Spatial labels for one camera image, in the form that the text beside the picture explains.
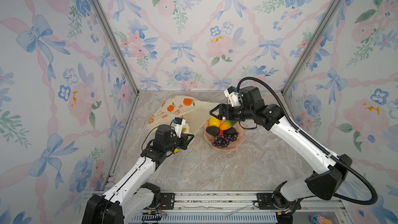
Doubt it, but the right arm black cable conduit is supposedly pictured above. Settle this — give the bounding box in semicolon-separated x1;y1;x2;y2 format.
237;77;378;206

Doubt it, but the yellow lemon fruit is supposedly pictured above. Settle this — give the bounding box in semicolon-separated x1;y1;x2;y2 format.
208;117;221;128

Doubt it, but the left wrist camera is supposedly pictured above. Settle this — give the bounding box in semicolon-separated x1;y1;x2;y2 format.
172;117;186;138

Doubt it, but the left metal corner post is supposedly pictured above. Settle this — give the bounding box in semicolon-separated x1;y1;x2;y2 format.
89;0;139;96

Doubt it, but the orange green papaya fruit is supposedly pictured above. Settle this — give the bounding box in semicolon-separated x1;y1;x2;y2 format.
219;121;236;131

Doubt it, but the pink wavy fruit plate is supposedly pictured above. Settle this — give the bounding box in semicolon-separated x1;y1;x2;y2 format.
204;119;245;151

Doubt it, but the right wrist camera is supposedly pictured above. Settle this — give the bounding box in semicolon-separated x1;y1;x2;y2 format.
224;86;241;107

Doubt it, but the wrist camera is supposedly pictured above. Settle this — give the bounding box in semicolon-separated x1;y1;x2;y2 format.
172;117;186;138
224;86;241;107

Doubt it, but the right metal corner post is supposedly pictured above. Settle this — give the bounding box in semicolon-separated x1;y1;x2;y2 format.
281;0;343;96

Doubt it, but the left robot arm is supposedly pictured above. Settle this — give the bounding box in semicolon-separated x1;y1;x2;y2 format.
82;124;194;224

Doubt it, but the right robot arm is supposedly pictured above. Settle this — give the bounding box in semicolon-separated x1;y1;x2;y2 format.
209;86;348;209

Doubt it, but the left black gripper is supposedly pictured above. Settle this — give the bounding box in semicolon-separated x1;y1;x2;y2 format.
164;133;194;153

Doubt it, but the dark avocado fruit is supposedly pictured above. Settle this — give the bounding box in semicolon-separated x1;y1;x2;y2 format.
223;128;239;135
206;127;221;136

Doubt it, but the purple grape bunch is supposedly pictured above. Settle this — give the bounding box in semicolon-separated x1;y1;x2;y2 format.
211;134;238;149

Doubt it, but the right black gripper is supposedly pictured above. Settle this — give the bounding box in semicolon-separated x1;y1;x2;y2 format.
208;105;254;122

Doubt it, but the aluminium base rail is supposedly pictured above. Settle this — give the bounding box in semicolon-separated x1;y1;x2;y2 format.
93;190;353;224

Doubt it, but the metal corner post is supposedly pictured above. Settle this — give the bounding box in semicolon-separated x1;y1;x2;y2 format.
89;0;139;96
281;0;343;96

